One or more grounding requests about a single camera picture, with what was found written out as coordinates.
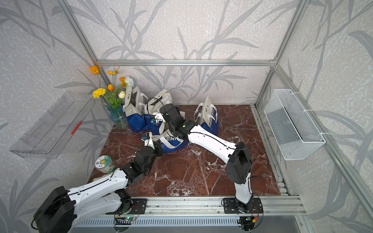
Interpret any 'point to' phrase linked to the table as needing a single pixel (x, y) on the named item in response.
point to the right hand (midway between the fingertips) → (175, 102)
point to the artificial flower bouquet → (113, 96)
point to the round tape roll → (105, 164)
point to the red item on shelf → (76, 127)
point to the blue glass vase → (118, 117)
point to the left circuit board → (127, 220)
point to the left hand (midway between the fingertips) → (161, 141)
